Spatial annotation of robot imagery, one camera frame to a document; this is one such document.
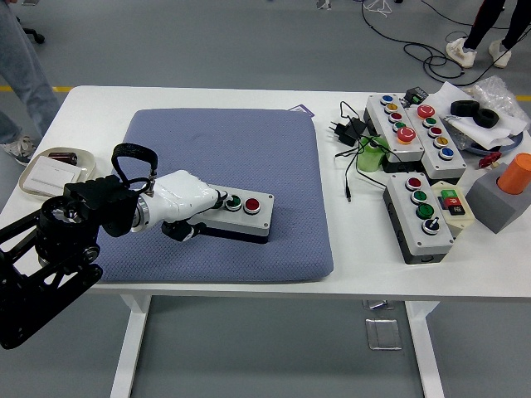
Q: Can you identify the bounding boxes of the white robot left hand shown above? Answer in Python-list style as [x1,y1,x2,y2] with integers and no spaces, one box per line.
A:
[143,169,230,244]

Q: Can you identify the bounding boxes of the grey four-button control box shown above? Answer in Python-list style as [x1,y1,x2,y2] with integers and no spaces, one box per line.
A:
[382,172,455,265]
[198,183,275,245]

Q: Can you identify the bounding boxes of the five-button box, orange-ringed mushroom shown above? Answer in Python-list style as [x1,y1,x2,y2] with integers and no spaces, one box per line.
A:
[363,94,426,173]

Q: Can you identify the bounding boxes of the five-button box, red mushroom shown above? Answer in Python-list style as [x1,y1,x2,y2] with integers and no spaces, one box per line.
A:
[404,103,468,182]

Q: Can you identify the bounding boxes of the blue-grey cushion mat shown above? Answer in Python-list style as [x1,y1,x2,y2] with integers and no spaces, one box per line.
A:
[97,108,335,285]

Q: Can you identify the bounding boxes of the white shallow tray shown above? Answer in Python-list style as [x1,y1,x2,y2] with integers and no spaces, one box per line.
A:
[17,147,97,201]

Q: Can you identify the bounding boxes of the dark red small cylinder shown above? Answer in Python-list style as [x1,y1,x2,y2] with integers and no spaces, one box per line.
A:
[46,151,80,167]

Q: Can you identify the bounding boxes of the white table leg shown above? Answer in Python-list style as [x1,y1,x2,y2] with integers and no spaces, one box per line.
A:
[404,300,446,398]
[110,294,153,398]

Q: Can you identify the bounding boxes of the green plastic cylinder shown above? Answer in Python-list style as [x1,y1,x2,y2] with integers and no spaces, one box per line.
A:
[355,134,391,172]

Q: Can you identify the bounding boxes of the black office chair base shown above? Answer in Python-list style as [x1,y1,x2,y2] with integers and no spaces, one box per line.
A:
[15,16,46,45]

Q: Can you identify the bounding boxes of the small metal floor cover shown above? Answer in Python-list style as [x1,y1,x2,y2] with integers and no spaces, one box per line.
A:
[363,298,396,312]

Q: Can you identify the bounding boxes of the metal floor outlet plate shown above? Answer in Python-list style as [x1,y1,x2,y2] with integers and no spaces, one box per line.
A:
[364,318,404,352]

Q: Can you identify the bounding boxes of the black terminal module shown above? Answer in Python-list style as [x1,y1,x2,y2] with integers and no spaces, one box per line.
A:
[402,85,431,105]

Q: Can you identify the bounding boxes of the white paper sheet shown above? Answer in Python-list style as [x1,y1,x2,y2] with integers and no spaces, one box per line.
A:
[425,80,529,150]

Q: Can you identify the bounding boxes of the clear acrylic plate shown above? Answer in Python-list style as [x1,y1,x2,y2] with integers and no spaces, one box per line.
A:
[441,114,479,153]

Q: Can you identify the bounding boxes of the grey block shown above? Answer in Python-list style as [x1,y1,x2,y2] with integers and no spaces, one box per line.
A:
[465,160,530,235]

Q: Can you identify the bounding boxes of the clear bubble wrap bag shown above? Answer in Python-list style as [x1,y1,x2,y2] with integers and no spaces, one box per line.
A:
[467,75,531,130]

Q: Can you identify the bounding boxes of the orange cylinder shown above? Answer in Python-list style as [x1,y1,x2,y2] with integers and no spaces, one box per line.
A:
[496,152,531,197]

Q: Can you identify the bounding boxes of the grey-blue round disc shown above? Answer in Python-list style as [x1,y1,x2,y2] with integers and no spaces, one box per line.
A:
[466,127,529,156]

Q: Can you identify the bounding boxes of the person with white shoes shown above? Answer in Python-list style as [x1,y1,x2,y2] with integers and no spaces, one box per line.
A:
[445,0,531,69]

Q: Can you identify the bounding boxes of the white wall switch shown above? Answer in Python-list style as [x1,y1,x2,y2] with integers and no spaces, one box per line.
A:
[22,157,90,197]

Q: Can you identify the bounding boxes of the black power adapter with cord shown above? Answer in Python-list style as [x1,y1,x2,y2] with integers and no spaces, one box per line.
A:
[329,100,393,204]

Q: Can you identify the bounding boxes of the white floor cable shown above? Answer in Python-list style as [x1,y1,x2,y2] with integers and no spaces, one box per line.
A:
[362,0,393,19]

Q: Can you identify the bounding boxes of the cream three-button switch box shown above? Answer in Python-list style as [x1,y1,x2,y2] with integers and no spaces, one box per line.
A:
[430,181,475,240]

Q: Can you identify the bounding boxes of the black floor cable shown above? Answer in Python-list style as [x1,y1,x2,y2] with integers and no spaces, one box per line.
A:
[359,0,518,86]

